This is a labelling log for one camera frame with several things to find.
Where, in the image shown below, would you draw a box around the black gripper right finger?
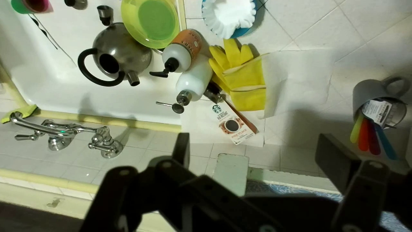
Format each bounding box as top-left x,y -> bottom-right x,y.
314,131 -> 412,232

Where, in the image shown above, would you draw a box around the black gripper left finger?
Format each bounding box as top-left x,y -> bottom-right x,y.
78,131 -> 284,232

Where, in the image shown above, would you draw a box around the blue bowl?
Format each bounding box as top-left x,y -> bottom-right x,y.
199,0 -> 263,41

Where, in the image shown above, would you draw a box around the lime green bowl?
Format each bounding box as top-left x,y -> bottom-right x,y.
119,0 -> 181,51

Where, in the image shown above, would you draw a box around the blue plastic utensil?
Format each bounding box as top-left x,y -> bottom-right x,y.
373,122 -> 399,161

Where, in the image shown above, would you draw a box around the red plastic utensil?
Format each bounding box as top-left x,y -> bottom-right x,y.
366,120 -> 382,157

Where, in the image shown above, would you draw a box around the orange plastic utensil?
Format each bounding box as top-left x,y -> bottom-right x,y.
357,117 -> 370,153

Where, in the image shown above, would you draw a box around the green plastic utensil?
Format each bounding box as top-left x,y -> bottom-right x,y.
348,112 -> 365,145

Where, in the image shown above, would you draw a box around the white tag in mug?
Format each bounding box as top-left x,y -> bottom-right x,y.
361,98 -> 393,127

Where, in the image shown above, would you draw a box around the Starbucks coffee packet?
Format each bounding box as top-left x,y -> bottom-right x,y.
208,99 -> 258,148

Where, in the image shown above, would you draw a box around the grey mug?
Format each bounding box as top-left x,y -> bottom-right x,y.
350,74 -> 412,130

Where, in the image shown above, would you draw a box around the white pump soap bottle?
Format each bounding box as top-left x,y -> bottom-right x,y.
154,52 -> 214,116

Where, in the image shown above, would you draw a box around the white paper sheet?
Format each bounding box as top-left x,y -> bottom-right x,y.
260,47 -> 334,120

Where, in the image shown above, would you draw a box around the yellow rubber glove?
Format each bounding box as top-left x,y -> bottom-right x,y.
207,37 -> 267,92
225,82 -> 269,112

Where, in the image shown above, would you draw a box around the chrome sink faucet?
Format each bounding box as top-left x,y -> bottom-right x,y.
7,109 -> 126,161

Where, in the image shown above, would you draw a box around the orange pump soap bottle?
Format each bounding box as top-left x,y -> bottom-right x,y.
147,27 -> 211,80

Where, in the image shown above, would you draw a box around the white kitchen sink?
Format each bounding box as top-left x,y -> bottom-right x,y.
0,0 -> 186,126

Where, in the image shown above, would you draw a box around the white paper coffee filters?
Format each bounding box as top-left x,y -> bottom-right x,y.
200,0 -> 257,40

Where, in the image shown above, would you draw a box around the pink cup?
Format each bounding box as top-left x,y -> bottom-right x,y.
8,0 -> 55,15

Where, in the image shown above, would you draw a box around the steel kettle black handle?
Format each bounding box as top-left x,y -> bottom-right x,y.
75,20 -> 154,89

